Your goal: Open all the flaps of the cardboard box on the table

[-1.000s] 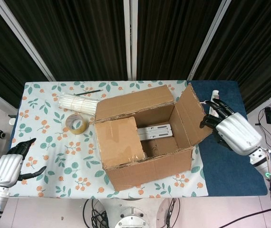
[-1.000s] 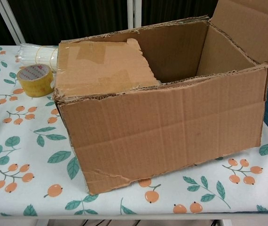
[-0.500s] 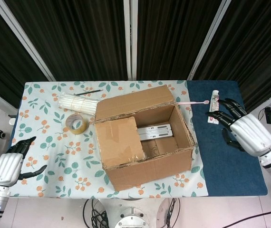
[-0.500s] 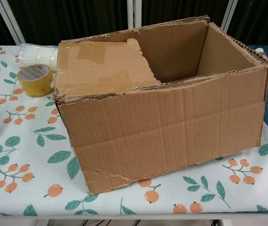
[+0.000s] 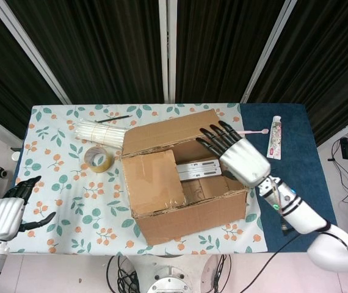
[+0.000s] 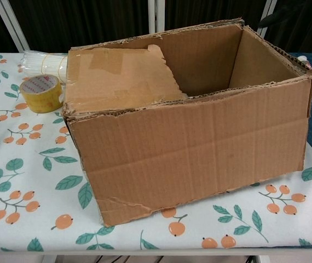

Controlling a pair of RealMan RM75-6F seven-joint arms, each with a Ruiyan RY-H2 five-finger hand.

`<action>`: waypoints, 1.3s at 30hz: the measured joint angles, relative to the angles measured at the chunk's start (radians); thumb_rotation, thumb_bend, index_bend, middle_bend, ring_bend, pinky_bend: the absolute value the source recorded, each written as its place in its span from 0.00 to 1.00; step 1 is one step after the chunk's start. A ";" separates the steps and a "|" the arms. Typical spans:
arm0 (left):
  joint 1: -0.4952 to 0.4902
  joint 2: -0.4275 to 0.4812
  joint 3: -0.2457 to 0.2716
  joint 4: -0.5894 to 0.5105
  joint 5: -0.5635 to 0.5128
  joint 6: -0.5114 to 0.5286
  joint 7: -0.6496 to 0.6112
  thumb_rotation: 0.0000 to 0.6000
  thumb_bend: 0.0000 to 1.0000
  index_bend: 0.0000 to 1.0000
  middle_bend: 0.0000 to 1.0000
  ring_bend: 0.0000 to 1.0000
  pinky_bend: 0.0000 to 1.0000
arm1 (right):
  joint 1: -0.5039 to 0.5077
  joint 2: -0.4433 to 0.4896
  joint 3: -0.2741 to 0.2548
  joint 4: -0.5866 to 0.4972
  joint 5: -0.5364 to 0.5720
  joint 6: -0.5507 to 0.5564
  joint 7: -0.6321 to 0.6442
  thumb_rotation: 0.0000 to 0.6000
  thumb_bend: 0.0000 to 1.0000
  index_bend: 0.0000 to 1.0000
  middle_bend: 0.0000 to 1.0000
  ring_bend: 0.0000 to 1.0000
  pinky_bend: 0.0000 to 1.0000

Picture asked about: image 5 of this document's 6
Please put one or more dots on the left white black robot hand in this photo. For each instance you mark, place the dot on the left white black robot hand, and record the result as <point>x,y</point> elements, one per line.
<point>4,216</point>

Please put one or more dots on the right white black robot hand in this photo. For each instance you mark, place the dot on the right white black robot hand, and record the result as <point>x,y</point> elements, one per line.
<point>244,161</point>

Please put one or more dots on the brown cardboard box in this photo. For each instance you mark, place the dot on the brown cardboard box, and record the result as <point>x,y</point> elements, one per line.
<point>189,219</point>

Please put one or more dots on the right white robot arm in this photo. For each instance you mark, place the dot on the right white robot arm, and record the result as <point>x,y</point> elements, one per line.
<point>305,216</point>

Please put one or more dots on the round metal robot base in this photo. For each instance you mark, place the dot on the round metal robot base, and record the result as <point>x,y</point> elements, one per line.
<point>170,280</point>

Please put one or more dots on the pink toothbrush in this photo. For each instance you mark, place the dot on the pink toothbrush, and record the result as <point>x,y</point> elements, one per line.
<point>253,132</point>

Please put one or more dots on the floral white toothpaste tube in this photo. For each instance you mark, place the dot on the floral white toothpaste tube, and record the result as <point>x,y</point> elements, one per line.
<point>274,140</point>

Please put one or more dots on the flat white grey box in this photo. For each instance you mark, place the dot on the flat white grey box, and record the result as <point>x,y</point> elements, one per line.
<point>197,165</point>
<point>200,175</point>

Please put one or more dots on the small white round object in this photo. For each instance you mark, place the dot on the small white round object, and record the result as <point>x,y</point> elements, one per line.
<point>15,156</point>

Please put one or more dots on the dark blue cloth mat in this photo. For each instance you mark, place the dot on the dark blue cloth mat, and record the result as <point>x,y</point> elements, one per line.
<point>296,128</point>

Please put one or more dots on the fruit and leaf print tablecloth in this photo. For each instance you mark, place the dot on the fruit and leaf print tablecloth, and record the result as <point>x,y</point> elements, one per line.
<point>70,198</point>

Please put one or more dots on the yellowish packing tape roll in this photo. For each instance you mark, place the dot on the yellowish packing tape roll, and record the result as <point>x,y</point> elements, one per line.
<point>91,158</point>

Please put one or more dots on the bundle of white straws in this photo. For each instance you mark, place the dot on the bundle of white straws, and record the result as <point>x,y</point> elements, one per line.
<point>100,134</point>

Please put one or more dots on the thin black pen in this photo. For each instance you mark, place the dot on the thin black pen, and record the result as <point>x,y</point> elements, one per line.
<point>113,118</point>

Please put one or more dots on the white metal frame post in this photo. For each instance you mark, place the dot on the white metal frame post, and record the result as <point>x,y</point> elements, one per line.
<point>30,52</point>
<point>268,52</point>
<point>168,45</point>

